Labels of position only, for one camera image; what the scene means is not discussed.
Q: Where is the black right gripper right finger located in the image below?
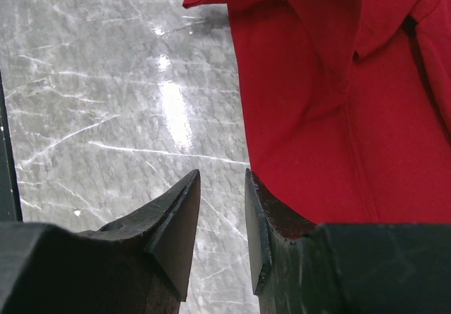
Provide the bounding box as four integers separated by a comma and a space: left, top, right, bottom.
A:
245, 171, 450, 313

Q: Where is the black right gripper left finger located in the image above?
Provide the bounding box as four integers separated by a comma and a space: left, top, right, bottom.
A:
1, 170, 201, 313

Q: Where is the dark red t shirt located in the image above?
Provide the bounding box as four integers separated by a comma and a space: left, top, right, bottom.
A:
183, 0, 450, 224

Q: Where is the black base beam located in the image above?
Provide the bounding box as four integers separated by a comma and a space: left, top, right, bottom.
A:
0, 83, 23, 222

